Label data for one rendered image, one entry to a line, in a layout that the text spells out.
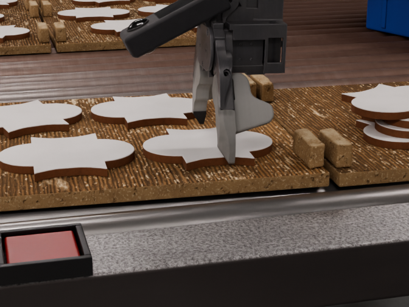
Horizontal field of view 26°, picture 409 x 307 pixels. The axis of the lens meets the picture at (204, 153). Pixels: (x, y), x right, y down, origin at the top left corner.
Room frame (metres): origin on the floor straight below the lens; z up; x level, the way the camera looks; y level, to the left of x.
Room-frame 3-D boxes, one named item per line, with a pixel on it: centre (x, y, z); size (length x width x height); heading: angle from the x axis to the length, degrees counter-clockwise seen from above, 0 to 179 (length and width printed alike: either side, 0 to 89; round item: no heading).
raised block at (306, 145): (0.89, -0.11, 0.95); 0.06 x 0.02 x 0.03; 12
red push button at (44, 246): (0.69, 0.14, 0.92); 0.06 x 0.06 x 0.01; 15
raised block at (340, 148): (0.89, -0.14, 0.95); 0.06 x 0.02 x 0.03; 13
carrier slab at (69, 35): (1.74, 0.10, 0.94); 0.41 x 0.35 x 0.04; 105
